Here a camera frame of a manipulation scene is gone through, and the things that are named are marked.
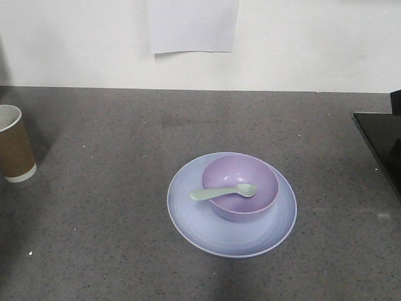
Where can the light blue plate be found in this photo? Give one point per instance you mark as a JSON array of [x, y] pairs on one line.
[[203, 228]]

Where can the lilac plastic bowl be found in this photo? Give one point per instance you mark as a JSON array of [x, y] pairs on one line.
[[232, 169]]

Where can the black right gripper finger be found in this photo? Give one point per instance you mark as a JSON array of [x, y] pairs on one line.
[[395, 98]]

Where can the white paper sheet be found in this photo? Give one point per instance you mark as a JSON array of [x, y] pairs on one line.
[[182, 26]]

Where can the mint green plastic spoon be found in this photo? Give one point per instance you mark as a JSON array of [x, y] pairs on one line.
[[219, 192]]

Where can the black induction cooktop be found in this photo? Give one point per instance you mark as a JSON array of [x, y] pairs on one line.
[[381, 132]]

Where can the brown paper cup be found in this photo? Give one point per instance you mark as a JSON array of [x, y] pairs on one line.
[[17, 160]]

